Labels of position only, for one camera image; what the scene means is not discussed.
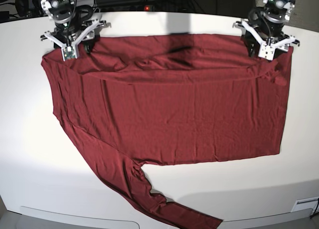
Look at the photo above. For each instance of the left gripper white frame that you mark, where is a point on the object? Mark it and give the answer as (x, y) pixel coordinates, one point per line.
(253, 38)

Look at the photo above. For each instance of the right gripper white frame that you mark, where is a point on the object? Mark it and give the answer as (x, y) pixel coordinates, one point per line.
(69, 36)

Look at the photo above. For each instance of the dark red long-sleeve shirt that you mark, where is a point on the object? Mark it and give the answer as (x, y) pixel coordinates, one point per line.
(168, 100)

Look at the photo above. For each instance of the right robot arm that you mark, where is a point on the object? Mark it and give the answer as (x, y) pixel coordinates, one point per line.
(65, 11)

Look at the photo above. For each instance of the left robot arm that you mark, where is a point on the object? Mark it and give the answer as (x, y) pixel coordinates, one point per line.
(272, 16)

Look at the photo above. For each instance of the power strip with red light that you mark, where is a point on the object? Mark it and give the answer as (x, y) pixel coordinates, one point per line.
(140, 7)

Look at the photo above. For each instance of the white label plate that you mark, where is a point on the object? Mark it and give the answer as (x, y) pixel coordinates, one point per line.
(309, 203)

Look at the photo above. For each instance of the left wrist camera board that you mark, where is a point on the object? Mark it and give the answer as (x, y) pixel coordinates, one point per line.
(266, 52)

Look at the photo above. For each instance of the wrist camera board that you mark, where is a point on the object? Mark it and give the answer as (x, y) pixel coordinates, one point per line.
(266, 52)
(68, 53)

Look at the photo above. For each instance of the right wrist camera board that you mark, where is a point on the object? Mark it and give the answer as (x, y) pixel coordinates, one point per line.
(68, 53)

